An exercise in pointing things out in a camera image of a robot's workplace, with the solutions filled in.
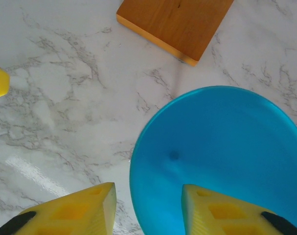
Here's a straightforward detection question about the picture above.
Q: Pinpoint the blue plastic wine glass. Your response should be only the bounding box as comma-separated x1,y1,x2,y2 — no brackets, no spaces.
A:
129,85,297,235

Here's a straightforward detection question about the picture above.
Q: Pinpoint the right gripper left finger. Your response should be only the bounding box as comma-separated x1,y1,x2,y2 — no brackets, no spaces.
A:
0,182,117,235

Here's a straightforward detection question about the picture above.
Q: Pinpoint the gold wire rack wooden base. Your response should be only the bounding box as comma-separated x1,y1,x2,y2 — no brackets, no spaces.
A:
115,0,234,67

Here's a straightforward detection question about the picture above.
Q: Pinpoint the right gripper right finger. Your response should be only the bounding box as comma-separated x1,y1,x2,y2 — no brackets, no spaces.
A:
182,184,297,235

